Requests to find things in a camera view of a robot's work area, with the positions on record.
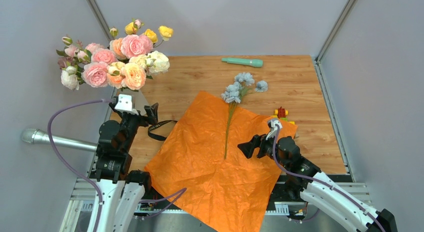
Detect yellow rose stem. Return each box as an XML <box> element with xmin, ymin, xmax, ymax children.
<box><xmin>124</xmin><ymin>20</ymin><xmax>174</xmax><ymax>48</ymax></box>

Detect peach cream rose stem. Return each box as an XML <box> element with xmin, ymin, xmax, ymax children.
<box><xmin>106</xmin><ymin>62</ymin><xmax>147</xmax><ymax>91</ymax></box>

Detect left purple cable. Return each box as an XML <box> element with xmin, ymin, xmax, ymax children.
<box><xmin>46</xmin><ymin>98</ymin><xmax>115</xmax><ymax>232</ymax></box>

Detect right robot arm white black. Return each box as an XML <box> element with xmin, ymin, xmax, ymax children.
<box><xmin>237</xmin><ymin>134</ymin><xmax>398</xmax><ymax>231</ymax></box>

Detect white ceramic vase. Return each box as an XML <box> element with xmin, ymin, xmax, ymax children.
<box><xmin>125</xmin><ymin>90</ymin><xmax>150</xmax><ymax>116</ymax></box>

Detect large pink rose stem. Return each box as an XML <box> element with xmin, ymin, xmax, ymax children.
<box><xmin>82</xmin><ymin>49</ymin><xmax>118</xmax><ymax>88</ymax></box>

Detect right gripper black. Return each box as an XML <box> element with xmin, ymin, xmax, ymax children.
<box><xmin>237</xmin><ymin>130</ymin><xmax>289</xmax><ymax>169</ymax></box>

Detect pile of coloured toy blocks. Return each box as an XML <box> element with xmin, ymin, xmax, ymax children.
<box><xmin>272</xmin><ymin>107</ymin><xmax>295</xmax><ymax>125</ymax></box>

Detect pink flowers in vase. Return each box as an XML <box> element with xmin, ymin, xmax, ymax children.
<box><xmin>56</xmin><ymin>35</ymin><xmax>92</xmax><ymax>91</ymax></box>

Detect black ribbon with gold text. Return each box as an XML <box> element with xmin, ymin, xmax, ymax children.
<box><xmin>147</xmin><ymin>120</ymin><xmax>178</xmax><ymax>142</ymax></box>

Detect loose blue grey flower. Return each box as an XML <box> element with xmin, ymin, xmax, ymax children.
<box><xmin>254</xmin><ymin>80</ymin><xmax>269</xmax><ymax>93</ymax></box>

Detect orange yellow wrapping paper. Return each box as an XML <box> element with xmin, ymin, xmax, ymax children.
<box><xmin>145</xmin><ymin>91</ymin><xmax>281</xmax><ymax>231</ymax></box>

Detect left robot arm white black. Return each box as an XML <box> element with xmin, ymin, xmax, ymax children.
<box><xmin>88</xmin><ymin>102</ymin><xmax>159</xmax><ymax>231</ymax></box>

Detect pink white rose stem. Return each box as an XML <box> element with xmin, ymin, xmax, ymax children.
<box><xmin>109</xmin><ymin>27</ymin><xmax>127</xmax><ymax>60</ymax></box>

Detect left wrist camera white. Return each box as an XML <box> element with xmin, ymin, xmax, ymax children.
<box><xmin>112</xmin><ymin>94</ymin><xmax>140</xmax><ymax>115</ymax></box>

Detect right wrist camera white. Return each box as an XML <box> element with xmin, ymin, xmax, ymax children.
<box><xmin>265</xmin><ymin>118</ymin><xmax>283</xmax><ymax>140</ymax></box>

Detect silver microphone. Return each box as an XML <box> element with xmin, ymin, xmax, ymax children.
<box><xmin>21</xmin><ymin>128</ymin><xmax>97</xmax><ymax>152</ymax></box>

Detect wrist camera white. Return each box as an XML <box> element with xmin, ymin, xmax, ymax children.
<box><xmin>112</xmin><ymin>94</ymin><xmax>140</xmax><ymax>115</ymax></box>
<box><xmin>265</xmin><ymin>118</ymin><xmax>283</xmax><ymax>140</ymax></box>

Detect blue grey flower stem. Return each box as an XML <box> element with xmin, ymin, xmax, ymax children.
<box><xmin>221</xmin><ymin>72</ymin><xmax>255</xmax><ymax>159</ymax></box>

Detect teal handheld tool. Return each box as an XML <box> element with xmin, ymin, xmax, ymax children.
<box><xmin>221</xmin><ymin>58</ymin><xmax>263</xmax><ymax>68</ymax></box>

